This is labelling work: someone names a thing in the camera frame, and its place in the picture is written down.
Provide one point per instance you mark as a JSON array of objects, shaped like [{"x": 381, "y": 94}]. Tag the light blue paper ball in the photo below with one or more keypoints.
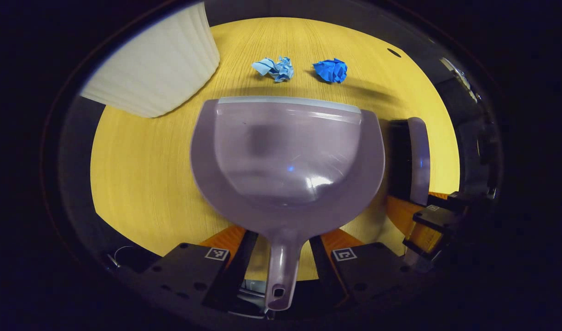
[{"x": 276, "y": 69}]

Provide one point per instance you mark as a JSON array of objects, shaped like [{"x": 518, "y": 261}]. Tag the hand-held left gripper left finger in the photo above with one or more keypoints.
[{"x": 235, "y": 271}]

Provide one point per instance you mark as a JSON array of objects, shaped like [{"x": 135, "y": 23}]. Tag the pale purple plastic dustpan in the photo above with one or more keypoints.
[{"x": 285, "y": 151}]

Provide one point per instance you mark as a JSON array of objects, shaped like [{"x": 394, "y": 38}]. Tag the dark blue paper ball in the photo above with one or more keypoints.
[{"x": 330, "y": 70}]

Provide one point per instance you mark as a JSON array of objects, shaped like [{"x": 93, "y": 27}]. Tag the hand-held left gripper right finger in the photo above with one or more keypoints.
[{"x": 324, "y": 266}]

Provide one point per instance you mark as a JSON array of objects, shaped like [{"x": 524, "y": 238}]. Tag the white ribbed garbage bin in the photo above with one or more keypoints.
[{"x": 157, "y": 64}]

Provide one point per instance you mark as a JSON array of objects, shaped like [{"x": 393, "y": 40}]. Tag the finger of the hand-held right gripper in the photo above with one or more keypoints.
[
  {"x": 435, "y": 216},
  {"x": 455, "y": 200}
]

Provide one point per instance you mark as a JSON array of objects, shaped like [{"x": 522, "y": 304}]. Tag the pale purple small broom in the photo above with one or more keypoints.
[{"x": 419, "y": 156}]

